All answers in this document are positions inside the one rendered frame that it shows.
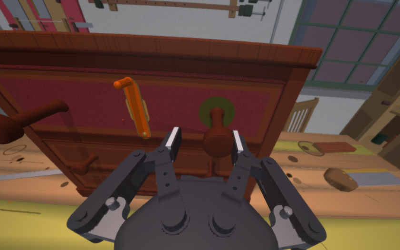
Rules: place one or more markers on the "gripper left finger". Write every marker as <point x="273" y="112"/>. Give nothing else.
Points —
<point x="130" y="180"/>

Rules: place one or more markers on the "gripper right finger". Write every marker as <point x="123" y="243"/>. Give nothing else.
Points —
<point x="283" y="194"/>

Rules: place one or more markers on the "plain mahogany drawer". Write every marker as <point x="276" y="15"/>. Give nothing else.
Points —
<point x="116" y="153"/>

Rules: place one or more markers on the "small brown drawer knob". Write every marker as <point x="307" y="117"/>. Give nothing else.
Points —
<point x="212" y="168"/>
<point x="82" y="167"/>

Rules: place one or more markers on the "brass escutcheon plate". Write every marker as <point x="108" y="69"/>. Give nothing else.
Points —
<point x="145" y="106"/>

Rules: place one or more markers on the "orange escutcheon cover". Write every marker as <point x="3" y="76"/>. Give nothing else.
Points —
<point x="135" y="104"/>

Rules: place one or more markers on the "red-fronted mahogany drawer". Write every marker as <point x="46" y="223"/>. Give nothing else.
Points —
<point x="82" y="97"/>

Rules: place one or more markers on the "mahogany chest body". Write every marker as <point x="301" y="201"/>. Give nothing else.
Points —
<point x="151" y="52"/>

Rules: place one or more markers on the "green bench mat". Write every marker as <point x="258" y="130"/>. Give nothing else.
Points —
<point x="287" y="146"/>

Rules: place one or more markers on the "brown round wooden block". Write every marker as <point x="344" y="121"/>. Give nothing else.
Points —
<point x="339" y="179"/>

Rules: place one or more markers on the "red-brown flat block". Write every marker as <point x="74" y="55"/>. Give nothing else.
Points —
<point x="335" y="147"/>

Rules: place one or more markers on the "wooden chair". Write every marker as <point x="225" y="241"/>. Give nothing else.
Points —
<point x="300" y="116"/>

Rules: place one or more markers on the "grey flat sheet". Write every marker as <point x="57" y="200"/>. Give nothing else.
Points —
<point x="377" y="178"/>

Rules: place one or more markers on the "olive green round rosette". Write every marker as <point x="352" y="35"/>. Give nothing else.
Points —
<point x="207" y="106"/>

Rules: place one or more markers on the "yellow bench mat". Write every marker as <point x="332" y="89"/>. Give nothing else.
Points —
<point x="29" y="226"/>

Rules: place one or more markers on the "dark green box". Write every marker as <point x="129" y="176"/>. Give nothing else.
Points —
<point x="379" y="139"/>

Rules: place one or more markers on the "steel ruler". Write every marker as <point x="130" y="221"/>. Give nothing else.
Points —
<point x="16" y="175"/>

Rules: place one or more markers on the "tan wooden shelf unit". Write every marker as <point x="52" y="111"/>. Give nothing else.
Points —
<point x="394" y="139"/>

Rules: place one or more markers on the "green-framed window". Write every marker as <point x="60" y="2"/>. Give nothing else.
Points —
<point x="353" y="41"/>

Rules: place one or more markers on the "red tool board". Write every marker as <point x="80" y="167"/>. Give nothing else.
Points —
<point x="64" y="14"/>

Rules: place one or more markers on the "wooden clamp rack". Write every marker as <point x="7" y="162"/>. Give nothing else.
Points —
<point x="172" y="4"/>

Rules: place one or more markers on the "grey wall pipe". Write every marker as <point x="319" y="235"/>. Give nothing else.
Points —
<point x="276" y="21"/>

